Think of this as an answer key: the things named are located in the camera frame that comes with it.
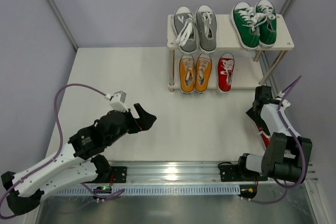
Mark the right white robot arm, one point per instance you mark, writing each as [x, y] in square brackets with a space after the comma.
[287, 153]

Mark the orange sneaker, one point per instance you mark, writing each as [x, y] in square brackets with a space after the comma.
[187, 74]
[203, 72]

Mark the aluminium mounting rail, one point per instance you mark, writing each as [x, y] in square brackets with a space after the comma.
[170, 172]

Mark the red sneaker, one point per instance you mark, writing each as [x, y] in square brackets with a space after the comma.
[265, 137]
[225, 70]

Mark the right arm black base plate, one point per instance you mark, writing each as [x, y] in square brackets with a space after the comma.
[234, 173]

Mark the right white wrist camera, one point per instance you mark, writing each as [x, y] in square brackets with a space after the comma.
[284, 103]

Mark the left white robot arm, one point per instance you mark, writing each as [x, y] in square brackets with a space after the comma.
[80, 160]

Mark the white two-tier shoe shelf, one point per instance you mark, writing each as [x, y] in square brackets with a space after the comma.
[247, 69]

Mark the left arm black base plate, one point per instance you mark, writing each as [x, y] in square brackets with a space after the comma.
[118, 174]

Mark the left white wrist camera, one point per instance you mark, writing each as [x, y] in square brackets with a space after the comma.
[117, 101]

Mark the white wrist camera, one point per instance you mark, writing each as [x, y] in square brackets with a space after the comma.
[117, 101]
[284, 103]

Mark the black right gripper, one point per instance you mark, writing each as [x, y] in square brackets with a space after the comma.
[254, 114]

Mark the green sneaker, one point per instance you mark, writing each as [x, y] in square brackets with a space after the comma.
[267, 23]
[245, 23]

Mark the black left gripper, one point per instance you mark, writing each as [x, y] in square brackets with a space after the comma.
[134, 121]

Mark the grey sneaker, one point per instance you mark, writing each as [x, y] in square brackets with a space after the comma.
[206, 23]
[184, 29]

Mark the white slotted cable duct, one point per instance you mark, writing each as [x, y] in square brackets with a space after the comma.
[171, 190]

